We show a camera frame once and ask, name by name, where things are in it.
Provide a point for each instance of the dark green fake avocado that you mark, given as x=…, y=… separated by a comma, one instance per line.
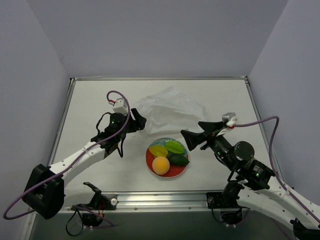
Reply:
x=178, y=160

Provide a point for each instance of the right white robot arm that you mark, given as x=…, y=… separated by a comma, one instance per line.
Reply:
x=302, y=217

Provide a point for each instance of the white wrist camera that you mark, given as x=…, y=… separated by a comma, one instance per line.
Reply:
x=230, y=119
x=119, y=106

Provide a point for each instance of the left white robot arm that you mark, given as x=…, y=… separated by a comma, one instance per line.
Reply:
x=45, y=189

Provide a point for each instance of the red and teal plate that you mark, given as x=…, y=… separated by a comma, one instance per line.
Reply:
x=167, y=157

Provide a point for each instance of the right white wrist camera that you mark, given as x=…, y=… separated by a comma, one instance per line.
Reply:
x=230, y=119

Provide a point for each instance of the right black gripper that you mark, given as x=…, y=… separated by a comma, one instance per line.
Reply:
x=207, y=138

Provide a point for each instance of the white translucent plastic bag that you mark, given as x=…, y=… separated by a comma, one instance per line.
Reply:
x=170, y=111

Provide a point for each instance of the aluminium front rail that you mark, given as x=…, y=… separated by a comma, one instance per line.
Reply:
x=162, y=198

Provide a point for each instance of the yellow fake starfruit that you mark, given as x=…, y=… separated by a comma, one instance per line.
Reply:
x=158, y=151

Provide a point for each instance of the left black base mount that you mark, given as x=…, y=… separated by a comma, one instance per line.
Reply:
x=88, y=204

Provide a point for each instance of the orange fake fruit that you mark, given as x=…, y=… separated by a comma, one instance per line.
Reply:
x=160, y=165

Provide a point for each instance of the yellow-green fake fruit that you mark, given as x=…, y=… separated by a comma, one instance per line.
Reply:
x=174, y=147

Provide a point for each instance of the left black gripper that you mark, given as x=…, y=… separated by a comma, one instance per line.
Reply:
x=132, y=122

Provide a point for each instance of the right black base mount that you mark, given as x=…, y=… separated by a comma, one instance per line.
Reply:
x=226, y=211

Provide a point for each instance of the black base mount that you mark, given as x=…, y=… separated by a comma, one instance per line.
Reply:
x=226, y=211
x=88, y=204

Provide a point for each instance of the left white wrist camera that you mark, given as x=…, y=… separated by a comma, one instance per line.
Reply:
x=119, y=106

